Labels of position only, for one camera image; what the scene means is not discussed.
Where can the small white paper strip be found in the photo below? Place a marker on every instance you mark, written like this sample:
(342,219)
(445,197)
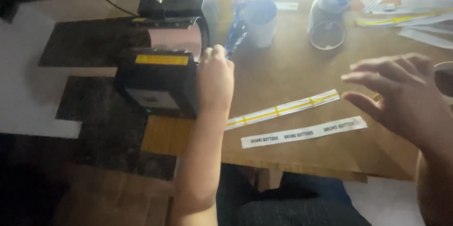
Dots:
(287,6)

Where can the black mug heat press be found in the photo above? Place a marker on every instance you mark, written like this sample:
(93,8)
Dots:
(159,77)

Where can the person's dark trousers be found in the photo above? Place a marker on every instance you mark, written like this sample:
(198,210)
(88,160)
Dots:
(293,204)

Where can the paper strip with yellow lines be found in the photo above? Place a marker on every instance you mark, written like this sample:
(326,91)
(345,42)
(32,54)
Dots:
(283,109)

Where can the person's right hand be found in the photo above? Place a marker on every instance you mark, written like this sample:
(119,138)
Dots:
(410,105)

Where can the person's left hand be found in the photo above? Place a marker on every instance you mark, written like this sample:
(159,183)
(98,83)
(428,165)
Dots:
(215,80)

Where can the long yellow lined paper strips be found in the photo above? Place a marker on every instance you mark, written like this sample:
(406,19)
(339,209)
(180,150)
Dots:
(400,19)

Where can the person's left fingers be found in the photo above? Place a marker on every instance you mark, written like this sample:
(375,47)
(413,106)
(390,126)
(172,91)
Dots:
(214,52)

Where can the dark round object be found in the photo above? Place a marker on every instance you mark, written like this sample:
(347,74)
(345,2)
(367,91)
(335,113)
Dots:
(445,79)

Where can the white paper strip black print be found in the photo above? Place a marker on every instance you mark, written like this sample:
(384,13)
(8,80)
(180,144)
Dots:
(304,133)

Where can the white mug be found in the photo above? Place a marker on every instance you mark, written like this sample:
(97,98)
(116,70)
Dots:
(262,24)

